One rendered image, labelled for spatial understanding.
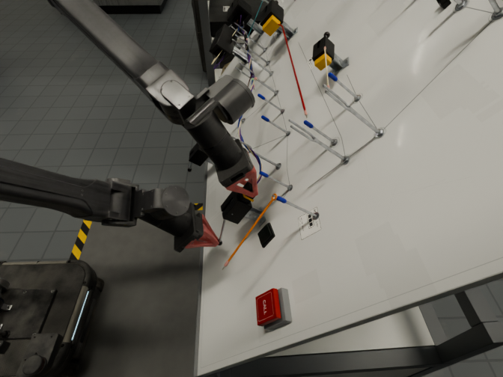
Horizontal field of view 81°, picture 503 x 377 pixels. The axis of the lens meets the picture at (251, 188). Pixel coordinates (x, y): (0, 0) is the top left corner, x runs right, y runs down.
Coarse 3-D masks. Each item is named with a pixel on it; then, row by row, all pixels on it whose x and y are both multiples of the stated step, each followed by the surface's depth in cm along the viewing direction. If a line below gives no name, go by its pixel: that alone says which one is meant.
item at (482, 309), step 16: (464, 304) 64; (480, 304) 62; (480, 320) 60; (496, 320) 60; (464, 336) 65; (480, 336) 60; (496, 336) 58; (448, 352) 70; (464, 352) 65; (480, 352) 64
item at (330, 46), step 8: (328, 32) 65; (320, 40) 62; (328, 40) 61; (320, 48) 61; (328, 48) 60; (312, 56) 62; (336, 56) 63; (336, 64) 66; (344, 64) 64; (336, 72) 65
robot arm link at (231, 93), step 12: (168, 84) 49; (216, 84) 52; (228, 84) 52; (240, 84) 51; (168, 96) 49; (180, 96) 49; (192, 96) 49; (204, 96) 52; (216, 96) 51; (228, 96) 50; (240, 96) 51; (252, 96) 52; (180, 108) 48; (192, 108) 51; (228, 108) 50; (240, 108) 51
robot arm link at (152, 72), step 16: (64, 0) 55; (80, 0) 55; (80, 16) 54; (96, 16) 54; (96, 32) 54; (112, 32) 54; (112, 48) 53; (128, 48) 53; (128, 64) 52; (144, 64) 52; (160, 64) 51; (144, 80) 50; (160, 80) 50; (176, 80) 50; (160, 96) 49; (176, 112) 51
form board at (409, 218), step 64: (320, 0) 85; (384, 0) 62; (256, 64) 106; (384, 64) 55; (448, 64) 44; (256, 128) 87; (320, 128) 63; (384, 128) 49; (448, 128) 40; (320, 192) 55; (384, 192) 44; (448, 192) 37; (256, 256) 64; (320, 256) 50; (384, 256) 41; (448, 256) 34; (256, 320) 56; (320, 320) 45
